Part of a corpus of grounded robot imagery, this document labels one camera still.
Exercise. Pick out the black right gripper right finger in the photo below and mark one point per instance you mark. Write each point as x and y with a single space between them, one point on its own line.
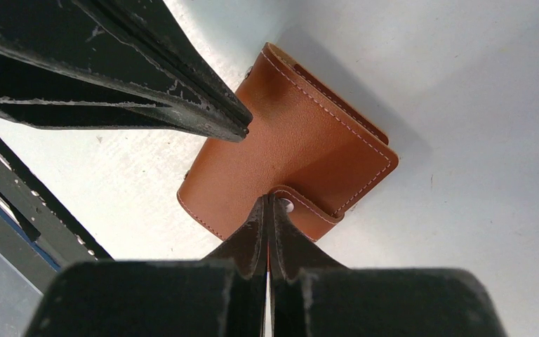
315 295

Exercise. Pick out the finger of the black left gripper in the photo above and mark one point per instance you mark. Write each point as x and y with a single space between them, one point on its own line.
51 95
150 27

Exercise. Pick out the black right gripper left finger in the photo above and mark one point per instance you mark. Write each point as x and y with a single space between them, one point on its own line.
222 294

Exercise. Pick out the brown leather card holder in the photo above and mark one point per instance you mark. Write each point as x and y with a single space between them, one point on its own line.
305 144

